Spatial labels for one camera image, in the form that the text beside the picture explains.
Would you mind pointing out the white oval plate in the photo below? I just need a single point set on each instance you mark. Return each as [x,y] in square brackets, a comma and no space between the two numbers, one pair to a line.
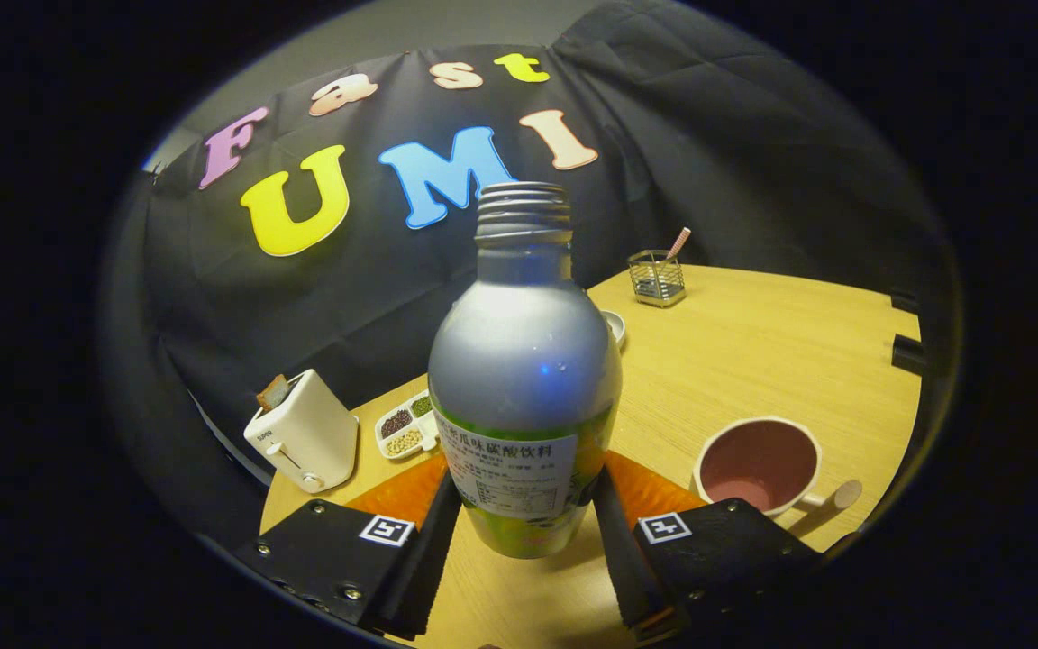
[615,330]

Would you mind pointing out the black table clamp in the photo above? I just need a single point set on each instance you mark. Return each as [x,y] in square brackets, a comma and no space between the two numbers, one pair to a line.
[908,354]
[905,301]

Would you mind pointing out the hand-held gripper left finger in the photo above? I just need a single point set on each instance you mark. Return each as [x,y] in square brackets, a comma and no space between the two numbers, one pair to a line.
[420,568]

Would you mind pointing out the white divided bean dish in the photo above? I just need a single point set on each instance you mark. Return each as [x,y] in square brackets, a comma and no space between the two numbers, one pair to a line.
[402,431]

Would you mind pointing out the toast slice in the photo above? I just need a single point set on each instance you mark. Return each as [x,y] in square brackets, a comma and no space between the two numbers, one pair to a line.
[272,394]

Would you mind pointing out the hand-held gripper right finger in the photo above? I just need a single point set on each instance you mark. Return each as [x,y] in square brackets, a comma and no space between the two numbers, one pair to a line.
[627,568]

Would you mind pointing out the white toaster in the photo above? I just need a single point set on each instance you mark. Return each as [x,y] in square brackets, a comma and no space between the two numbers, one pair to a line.
[312,437]

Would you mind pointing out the wooden table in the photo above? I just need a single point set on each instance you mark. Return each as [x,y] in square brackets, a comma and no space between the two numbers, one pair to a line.
[753,361]

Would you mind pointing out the silver green juice bottle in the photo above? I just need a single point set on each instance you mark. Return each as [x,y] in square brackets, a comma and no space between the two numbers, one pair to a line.
[523,361]

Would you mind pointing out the pink striped straw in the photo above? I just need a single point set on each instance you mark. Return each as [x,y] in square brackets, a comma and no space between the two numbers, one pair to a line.
[678,243]

